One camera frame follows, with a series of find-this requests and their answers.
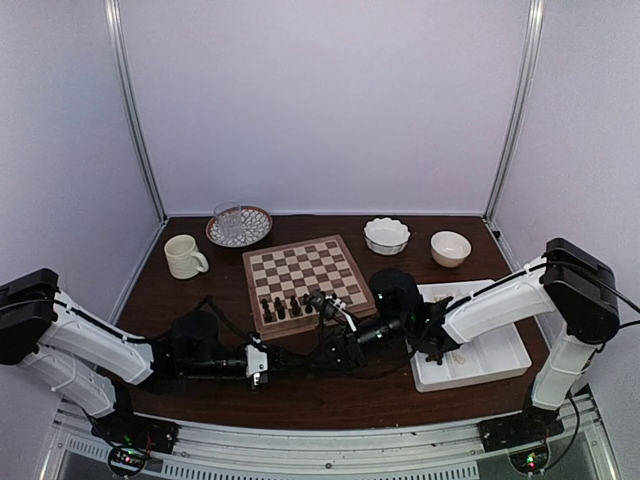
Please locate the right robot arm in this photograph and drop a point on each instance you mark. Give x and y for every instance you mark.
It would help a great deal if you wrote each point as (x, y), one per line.
(564, 279)

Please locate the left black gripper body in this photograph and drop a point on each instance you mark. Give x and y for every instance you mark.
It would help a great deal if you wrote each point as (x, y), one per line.
(215, 367)

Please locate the cream ribbed mug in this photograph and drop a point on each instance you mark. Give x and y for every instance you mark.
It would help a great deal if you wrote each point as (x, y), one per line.
(183, 257)

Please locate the white chess piece lone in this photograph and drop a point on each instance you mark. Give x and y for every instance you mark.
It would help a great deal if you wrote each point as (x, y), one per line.
(458, 358)

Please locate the dark chess pieces pile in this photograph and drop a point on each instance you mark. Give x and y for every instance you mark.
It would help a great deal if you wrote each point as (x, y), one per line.
(437, 359)

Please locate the white fluted bowl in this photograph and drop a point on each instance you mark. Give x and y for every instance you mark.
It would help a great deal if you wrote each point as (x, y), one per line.
(386, 236)

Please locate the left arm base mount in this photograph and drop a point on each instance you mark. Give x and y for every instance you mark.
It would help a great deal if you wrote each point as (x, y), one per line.
(133, 440)

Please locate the cream round bowl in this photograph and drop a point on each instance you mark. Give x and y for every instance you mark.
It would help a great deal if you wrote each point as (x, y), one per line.
(449, 249)

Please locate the aluminium frame post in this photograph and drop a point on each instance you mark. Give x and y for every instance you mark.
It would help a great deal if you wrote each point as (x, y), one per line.
(117, 37)
(526, 74)

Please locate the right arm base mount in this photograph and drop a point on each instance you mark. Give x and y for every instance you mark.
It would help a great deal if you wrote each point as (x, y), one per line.
(526, 440)

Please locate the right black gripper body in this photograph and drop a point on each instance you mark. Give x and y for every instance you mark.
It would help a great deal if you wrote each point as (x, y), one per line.
(355, 357)

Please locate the left aluminium frame post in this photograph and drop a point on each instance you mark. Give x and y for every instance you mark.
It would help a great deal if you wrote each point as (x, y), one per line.
(117, 37)

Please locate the white foam tray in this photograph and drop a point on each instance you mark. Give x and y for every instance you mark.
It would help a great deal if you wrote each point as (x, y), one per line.
(497, 355)

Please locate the right aluminium frame post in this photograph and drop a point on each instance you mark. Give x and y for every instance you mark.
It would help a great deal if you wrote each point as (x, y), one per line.
(526, 74)

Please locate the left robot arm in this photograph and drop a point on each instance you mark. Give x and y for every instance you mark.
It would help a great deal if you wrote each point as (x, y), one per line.
(93, 363)

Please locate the front aluminium rail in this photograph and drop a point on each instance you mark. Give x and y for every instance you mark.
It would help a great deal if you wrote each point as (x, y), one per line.
(440, 451)

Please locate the patterned ceramic plate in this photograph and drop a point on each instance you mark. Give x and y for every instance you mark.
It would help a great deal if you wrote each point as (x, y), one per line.
(256, 225)

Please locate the wooden chess board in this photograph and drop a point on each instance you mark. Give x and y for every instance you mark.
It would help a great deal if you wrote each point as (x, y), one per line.
(323, 264)

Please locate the clear drinking glass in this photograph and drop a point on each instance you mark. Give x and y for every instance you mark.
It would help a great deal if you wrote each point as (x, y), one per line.
(229, 218)

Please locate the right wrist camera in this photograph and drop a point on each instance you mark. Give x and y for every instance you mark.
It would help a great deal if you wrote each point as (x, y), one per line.
(331, 308)

